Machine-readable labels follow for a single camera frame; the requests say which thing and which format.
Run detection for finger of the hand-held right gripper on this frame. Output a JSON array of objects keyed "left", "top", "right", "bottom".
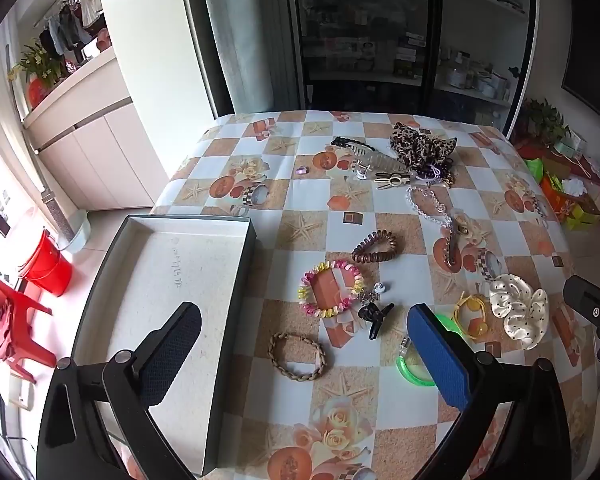
[{"left": 562, "top": 275, "right": 600, "bottom": 332}]

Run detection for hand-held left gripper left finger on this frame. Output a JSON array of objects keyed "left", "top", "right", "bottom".
[{"left": 36, "top": 301, "right": 203, "bottom": 480}]

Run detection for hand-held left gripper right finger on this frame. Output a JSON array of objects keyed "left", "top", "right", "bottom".
[{"left": 406, "top": 302, "right": 588, "bottom": 480}]

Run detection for yellow hair tie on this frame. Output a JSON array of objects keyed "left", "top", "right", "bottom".
[{"left": 452, "top": 290, "right": 491, "bottom": 339}]

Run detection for cream polka dot scrunchie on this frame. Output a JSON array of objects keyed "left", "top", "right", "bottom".
[{"left": 488, "top": 273, "right": 550, "bottom": 351}]

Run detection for black claw clip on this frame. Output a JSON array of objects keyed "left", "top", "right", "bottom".
[{"left": 357, "top": 302, "right": 395, "bottom": 340}]

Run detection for grey cardboard box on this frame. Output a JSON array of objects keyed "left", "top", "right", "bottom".
[{"left": 65, "top": 214, "right": 257, "bottom": 477}]

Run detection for brown braided bracelet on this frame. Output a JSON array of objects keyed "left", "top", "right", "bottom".
[{"left": 268, "top": 331, "right": 327, "bottom": 381}]

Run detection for flower barrette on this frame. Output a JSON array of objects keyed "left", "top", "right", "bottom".
[{"left": 442, "top": 210, "right": 476, "bottom": 267}]

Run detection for brown coil hair tie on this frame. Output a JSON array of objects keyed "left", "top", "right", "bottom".
[{"left": 351, "top": 230, "right": 397, "bottom": 263}]

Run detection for pastel coil hair tie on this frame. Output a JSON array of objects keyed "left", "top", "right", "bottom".
[{"left": 298, "top": 259, "right": 367, "bottom": 318}]

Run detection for clear crystal bead bracelet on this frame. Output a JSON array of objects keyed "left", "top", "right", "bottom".
[{"left": 406, "top": 185, "right": 453, "bottom": 226}]

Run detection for green plastic bangle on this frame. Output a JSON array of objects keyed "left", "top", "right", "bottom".
[{"left": 396, "top": 312, "right": 463, "bottom": 387}]

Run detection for pile of colourful gift boxes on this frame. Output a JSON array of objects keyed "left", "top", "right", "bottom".
[{"left": 515, "top": 130, "right": 600, "bottom": 231}]

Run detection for white basin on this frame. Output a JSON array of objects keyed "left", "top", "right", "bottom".
[{"left": 57, "top": 207, "right": 92, "bottom": 253}]

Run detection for red bucket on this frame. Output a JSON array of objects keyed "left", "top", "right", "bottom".
[{"left": 17, "top": 227, "right": 73, "bottom": 297}]

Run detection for red plastic stool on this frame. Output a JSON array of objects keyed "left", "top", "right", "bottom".
[{"left": 0, "top": 273, "right": 57, "bottom": 383}]

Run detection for cream hair clip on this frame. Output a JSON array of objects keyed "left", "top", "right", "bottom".
[{"left": 375, "top": 170, "right": 411, "bottom": 191}]

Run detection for green potted plant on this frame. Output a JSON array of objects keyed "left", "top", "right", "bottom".
[{"left": 522, "top": 99, "right": 571, "bottom": 143}]

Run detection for checkered floral tablecloth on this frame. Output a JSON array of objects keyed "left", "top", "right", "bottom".
[{"left": 125, "top": 110, "right": 600, "bottom": 480}]

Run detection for clear claw clip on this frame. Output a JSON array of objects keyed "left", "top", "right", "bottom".
[{"left": 350, "top": 152, "right": 406, "bottom": 181}]

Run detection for leopard print bow scrunchie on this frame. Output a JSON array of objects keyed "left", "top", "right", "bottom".
[{"left": 391, "top": 122, "right": 456, "bottom": 168}]

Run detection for white cabinet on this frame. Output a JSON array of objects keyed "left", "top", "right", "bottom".
[{"left": 22, "top": 47, "right": 168, "bottom": 211}]

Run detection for black comb clip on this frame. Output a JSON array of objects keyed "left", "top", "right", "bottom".
[{"left": 330, "top": 136, "right": 376, "bottom": 153}]

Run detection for black television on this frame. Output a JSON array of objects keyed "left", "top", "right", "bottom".
[{"left": 560, "top": 0, "right": 600, "bottom": 121}]

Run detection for yellow flowering plant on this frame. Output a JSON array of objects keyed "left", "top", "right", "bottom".
[{"left": 7, "top": 40, "right": 71, "bottom": 86}]

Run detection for glass door cabinet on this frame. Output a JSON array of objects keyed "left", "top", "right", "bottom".
[{"left": 285, "top": 0, "right": 538, "bottom": 133}]

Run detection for hanging clothes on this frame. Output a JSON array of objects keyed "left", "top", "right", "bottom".
[{"left": 35, "top": 2, "right": 93, "bottom": 58}]

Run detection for dark beaded hair tie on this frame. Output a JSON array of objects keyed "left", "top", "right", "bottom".
[{"left": 420, "top": 162, "right": 448, "bottom": 186}]

